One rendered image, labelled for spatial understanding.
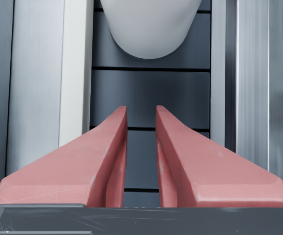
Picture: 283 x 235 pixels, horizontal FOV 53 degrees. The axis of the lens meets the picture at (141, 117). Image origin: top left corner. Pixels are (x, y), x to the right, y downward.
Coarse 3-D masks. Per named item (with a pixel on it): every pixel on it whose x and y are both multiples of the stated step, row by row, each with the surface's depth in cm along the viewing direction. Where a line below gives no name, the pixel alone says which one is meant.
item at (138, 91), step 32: (96, 0) 18; (96, 32) 18; (192, 32) 18; (96, 64) 18; (128, 64) 18; (160, 64) 18; (192, 64) 18; (96, 96) 18; (128, 96) 18; (160, 96) 18; (192, 96) 18; (128, 128) 18; (192, 128) 18; (128, 160) 18; (128, 192) 18
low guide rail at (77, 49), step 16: (80, 0) 15; (64, 16) 15; (80, 16) 15; (64, 32) 15; (80, 32) 15; (64, 48) 15; (80, 48) 15; (64, 64) 15; (80, 64) 15; (64, 80) 15; (80, 80) 15; (64, 96) 14; (80, 96) 14; (64, 112) 14; (80, 112) 14; (64, 128) 14; (80, 128) 14; (64, 144) 14
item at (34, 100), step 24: (24, 0) 24; (48, 0) 24; (24, 24) 23; (48, 24) 23; (24, 48) 23; (48, 48) 23; (24, 72) 23; (48, 72) 23; (24, 96) 23; (48, 96) 23; (24, 120) 23; (48, 120) 23; (24, 144) 23; (48, 144) 23
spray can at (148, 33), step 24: (120, 0) 10; (144, 0) 10; (168, 0) 10; (192, 0) 11; (120, 24) 13; (144, 24) 12; (168, 24) 12; (120, 48) 18; (144, 48) 15; (168, 48) 16
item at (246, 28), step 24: (240, 0) 10; (264, 0) 10; (240, 24) 10; (264, 24) 10; (240, 48) 10; (264, 48) 10; (240, 72) 10; (264, 72) 10; (240, 96) 10; (264, 96) 10; (240, 120) 10; (264, 120) 10; (240, 144) 10; (264, 144) 10; (264, 168) 10
